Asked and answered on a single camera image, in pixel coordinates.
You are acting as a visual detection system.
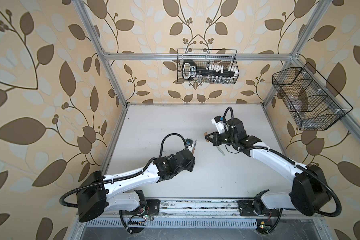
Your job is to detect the black tool with sockets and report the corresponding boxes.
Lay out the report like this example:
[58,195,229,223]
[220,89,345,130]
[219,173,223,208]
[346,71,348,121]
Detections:
[181,60,239,80]

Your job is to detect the aluminium frame post right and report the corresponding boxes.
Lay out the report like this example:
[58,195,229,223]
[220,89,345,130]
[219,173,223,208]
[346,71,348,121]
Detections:
[262,0,334,108]

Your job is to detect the black wire basket right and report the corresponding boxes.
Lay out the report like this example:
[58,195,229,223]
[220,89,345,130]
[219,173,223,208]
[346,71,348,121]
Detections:
[272,62,354,131]

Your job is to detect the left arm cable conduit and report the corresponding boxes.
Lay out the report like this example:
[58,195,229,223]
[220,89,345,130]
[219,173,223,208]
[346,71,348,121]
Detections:
[59,132,188,208]

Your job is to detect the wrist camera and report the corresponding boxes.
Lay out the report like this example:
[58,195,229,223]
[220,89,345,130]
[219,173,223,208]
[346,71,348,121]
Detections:
[212,116,226,135]
[186,139,194,148]

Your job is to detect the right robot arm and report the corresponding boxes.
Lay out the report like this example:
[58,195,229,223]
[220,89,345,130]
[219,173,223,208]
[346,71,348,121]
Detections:
[205,116,342,217]

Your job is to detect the black wire basket back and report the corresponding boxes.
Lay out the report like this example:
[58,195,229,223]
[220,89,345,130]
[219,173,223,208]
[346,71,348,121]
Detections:
[177,48,240,85]

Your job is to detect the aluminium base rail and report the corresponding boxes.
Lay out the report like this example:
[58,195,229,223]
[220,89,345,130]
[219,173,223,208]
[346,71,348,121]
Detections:
[76,197,325,220]

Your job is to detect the aluminium frame back bar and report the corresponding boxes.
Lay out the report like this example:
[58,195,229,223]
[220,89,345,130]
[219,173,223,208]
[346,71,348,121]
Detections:
[104,52,293,61]

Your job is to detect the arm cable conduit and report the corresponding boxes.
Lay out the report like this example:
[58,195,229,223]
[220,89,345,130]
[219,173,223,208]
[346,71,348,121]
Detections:
[222,106,343,218]
[59,132,188,208]

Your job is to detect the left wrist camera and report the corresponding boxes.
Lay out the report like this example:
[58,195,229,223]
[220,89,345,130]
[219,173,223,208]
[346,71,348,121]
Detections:
[186,139,194,148]

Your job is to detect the aluminium frame post left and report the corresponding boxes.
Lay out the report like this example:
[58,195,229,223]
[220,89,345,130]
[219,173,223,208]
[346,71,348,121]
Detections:
[73,0,128,109]

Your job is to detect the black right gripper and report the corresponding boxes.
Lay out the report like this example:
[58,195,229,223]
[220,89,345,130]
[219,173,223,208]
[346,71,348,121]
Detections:
[204,130,236,147]

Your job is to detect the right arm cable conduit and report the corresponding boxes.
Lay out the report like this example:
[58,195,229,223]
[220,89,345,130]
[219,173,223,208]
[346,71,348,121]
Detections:
[222,106,343,218]

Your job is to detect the orange pen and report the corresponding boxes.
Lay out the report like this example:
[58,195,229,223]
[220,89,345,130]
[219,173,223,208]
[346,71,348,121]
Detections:
[192,140,197,155]

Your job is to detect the black wire basket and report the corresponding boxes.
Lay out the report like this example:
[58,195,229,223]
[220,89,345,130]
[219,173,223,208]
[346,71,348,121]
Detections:
[177,48,240,85]
[272,62,354,131]

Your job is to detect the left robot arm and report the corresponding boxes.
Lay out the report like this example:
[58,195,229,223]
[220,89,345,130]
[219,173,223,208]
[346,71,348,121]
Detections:
[76,149,196,223]

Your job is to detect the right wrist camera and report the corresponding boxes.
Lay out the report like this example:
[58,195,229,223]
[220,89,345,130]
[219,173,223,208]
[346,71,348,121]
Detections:
[212,116,226,135]

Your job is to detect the aluminium frame post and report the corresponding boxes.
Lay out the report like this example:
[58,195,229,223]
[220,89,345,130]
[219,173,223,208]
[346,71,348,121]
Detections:
[262,0,334,108]
[73,0,128,109]

